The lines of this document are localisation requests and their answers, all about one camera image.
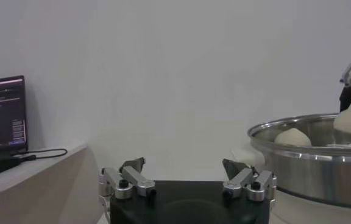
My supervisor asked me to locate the black laptop with dark screen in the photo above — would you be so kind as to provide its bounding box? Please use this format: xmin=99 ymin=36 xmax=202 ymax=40
xmin=0 ymin=75 xmax=29 ymax=155

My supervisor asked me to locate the black looped laptop cable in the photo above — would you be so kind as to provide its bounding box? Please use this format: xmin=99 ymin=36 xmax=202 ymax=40
xmin=12 ymin=148 xmax=69 ymax=163

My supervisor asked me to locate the white rounded side table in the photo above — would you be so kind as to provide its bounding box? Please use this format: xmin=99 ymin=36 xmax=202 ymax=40
xmin=0 ymin=144 xmax=101 ymax=224

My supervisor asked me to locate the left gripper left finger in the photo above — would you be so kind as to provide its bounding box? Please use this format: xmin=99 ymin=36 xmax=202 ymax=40
xmin=97 ymin=156 xmax=157 ymax=201

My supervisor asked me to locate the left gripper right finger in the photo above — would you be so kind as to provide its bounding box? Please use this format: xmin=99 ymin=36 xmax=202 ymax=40
xmin=222 ymin=157 xmax=277 ymax=203

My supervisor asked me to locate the perforated steel steamer basket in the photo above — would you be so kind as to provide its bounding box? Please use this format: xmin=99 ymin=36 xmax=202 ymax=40
xmin=247 ymin=113 xmax=351 ymax=211

